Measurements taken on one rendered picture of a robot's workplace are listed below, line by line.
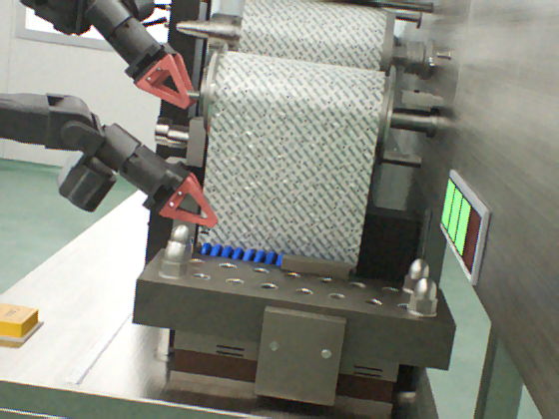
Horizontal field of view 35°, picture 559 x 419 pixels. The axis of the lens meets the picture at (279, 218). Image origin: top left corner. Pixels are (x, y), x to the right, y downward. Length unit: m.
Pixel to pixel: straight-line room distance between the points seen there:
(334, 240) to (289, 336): 0.23
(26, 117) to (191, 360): 0.39
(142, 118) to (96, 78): 0.47
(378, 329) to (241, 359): 0.18
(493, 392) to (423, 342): 0.41
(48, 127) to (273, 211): 0.33
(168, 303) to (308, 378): 0.20
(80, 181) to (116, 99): 5.76
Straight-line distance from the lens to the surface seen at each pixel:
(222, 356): 1.13
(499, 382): 1.50
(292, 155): 1.25
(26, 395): 1.13
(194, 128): 1.33
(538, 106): 0.70
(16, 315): 1.27
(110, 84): 7.04
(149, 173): 1.25
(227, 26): 1.53
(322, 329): 1.07
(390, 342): 1.10
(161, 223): 1.64
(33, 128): 1.23
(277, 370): 1.10
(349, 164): 1.25
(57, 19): 1.40
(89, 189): 1.28
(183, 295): 1.10
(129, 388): 1.12
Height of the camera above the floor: 1.35
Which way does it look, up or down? 12 degrees down
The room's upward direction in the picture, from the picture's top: 8 degrees clockwise
